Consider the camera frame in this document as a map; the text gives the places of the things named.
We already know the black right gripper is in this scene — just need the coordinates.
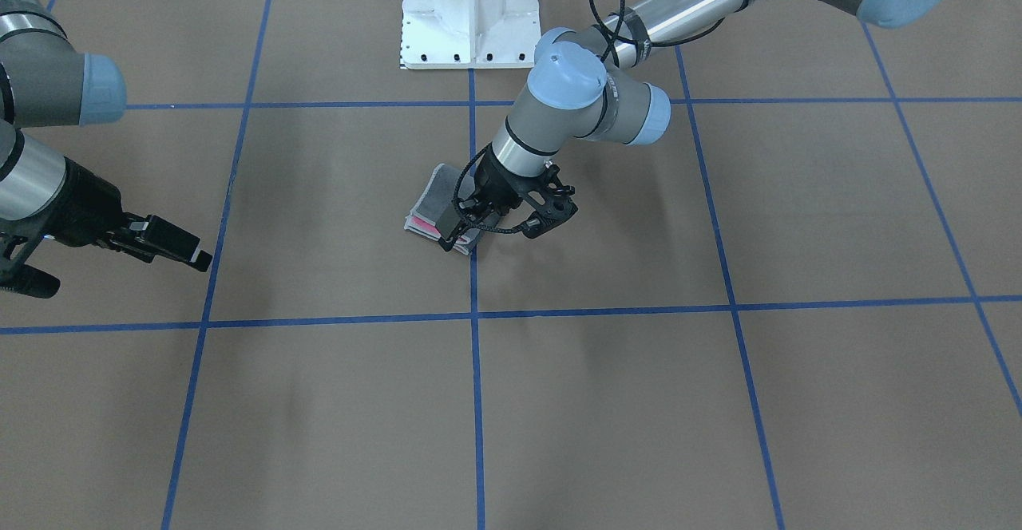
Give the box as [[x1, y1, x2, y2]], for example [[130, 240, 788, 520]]
[[35, 158, 212, 272]]

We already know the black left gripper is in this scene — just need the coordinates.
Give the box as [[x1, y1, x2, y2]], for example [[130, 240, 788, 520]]
[[437, 149, 523, 253]]

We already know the pink and grey towel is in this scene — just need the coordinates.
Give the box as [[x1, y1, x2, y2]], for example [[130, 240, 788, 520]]
[[404, 163, 501, 256]]

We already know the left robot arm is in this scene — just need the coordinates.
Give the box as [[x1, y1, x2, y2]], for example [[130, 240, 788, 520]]
[[424, 0, 941, 251]]

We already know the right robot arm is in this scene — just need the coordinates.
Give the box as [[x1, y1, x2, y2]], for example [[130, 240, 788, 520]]
[[1, 0, 212, 285]]

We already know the brown paper table cover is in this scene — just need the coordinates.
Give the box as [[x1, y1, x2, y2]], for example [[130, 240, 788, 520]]
[[2, 0, 1021, 529]]

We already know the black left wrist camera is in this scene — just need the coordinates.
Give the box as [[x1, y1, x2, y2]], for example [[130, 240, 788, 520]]
[[512, 163, 578, 239]]

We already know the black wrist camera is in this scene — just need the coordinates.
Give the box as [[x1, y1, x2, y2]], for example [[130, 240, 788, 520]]
[[1, 233, 61, 299], [512, 163, 578, 239]]

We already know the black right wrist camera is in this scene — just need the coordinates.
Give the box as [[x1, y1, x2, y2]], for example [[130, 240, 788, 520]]
[[1, 233, 61, 299]]

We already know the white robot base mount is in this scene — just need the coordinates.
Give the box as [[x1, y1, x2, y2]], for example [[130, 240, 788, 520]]
[[399, 0, 541, 69]]

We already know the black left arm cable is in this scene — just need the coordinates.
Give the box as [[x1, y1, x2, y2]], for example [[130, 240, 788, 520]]
[[454, 0, 727, 235]]

